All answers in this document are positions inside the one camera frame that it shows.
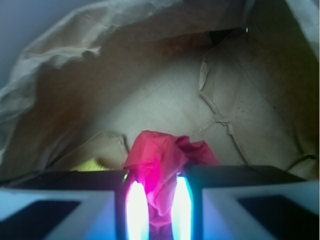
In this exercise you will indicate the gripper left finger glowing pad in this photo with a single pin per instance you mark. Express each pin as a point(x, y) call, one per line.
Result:
point(75, 205)

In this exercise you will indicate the brown paper bag bin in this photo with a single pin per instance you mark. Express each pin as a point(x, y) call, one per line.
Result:
point(241, 75)

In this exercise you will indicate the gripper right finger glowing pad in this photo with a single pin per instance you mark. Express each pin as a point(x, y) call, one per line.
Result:
point(244, 202)

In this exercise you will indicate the red paper ball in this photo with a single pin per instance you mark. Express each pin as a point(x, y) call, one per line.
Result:
point(155, 160)

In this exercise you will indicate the yellow cloth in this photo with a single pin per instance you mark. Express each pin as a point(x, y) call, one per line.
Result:
point(91, 165)

